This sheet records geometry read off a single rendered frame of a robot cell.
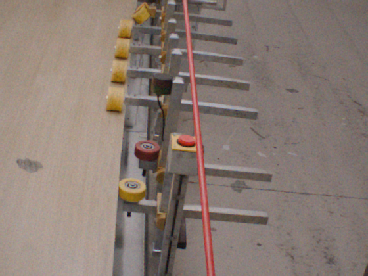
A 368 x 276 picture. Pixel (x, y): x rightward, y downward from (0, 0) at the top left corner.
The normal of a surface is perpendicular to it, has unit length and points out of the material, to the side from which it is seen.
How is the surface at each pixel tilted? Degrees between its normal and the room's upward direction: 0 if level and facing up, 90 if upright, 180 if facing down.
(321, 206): 0
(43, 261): 0
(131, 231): 0
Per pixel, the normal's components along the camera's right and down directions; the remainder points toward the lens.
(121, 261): 0.15, -0.88
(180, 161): 0.03, 0.47
